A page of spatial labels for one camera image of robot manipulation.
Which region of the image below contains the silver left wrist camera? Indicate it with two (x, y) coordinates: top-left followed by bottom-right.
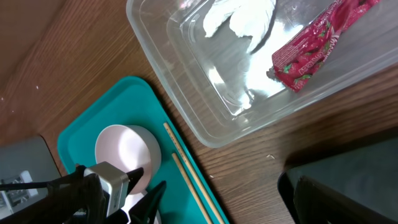
(84, 162), (129, 217)

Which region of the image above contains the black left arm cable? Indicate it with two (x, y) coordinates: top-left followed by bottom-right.
(0, 179), (75, 192)

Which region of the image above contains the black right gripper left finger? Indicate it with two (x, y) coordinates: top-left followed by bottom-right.
(1, 174), (104, 224)

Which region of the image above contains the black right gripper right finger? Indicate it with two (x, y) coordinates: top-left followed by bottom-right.
(294, 176), (397, 224)

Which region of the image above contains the teal plastic tray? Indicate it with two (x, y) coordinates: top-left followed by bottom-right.
(57, 77), (229, 223)

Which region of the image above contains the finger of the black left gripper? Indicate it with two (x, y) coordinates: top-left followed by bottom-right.
(129, 180), (167, 224)
(126, 167), (144, 194)

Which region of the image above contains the white napkin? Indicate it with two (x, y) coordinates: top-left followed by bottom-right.
(203, 0), (276, 53)

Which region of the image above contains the pink small bowl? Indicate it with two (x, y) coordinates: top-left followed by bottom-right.
(95, 124), (162, 194)

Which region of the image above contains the black plastic tray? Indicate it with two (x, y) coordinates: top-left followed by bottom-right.
(277, 133), (397, 223)

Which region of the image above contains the red snack wrapper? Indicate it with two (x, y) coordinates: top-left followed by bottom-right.
(268, 0), (380, 92)

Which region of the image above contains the clear plastic bin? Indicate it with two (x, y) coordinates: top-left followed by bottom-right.
(126, 0), (397, 147)

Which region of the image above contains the wooden chopstick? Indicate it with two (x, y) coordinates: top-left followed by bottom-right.
(163, 123), (225, 224)
(172, 153), (213, 224)

